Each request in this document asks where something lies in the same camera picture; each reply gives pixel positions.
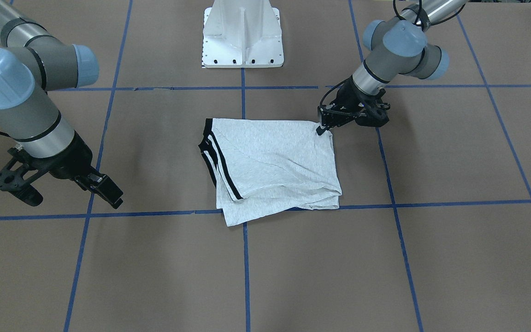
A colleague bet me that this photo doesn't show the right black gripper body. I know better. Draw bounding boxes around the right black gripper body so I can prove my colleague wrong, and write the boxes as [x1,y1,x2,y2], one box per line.
[49,132,94,181]

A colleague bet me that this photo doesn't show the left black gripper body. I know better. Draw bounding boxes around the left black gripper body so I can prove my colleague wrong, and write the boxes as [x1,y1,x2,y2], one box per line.
[335,76,381,121]

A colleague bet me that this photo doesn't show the grey cartoon print t-shirt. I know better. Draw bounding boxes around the grey cartoon print t-shirt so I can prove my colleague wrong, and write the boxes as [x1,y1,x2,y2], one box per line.
[198,118,342,227]

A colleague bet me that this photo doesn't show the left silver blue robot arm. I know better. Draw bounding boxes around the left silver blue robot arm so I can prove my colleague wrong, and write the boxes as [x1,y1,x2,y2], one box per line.
[316,0,466,135]

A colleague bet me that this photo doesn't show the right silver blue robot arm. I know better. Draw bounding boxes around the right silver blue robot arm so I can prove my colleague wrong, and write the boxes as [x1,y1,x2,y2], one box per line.
[0,0,123,208]

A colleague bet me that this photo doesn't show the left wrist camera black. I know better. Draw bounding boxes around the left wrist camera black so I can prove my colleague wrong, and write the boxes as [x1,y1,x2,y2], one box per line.
[355,88,391,128]

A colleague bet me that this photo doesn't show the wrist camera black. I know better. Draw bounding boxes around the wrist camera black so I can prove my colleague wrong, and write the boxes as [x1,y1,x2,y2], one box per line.
[355,88,391,128]
[0,147,50,207]

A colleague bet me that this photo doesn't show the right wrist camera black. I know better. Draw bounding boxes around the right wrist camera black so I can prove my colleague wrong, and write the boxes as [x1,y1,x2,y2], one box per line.
[0,147,50,207]

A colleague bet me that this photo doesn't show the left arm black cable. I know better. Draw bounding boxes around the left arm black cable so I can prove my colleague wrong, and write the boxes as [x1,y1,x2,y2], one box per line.
[319,0,466,116]

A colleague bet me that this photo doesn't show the white camera stand post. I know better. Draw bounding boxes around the white camera stand post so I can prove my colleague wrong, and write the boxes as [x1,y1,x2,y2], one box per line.
[201,0,284,69]

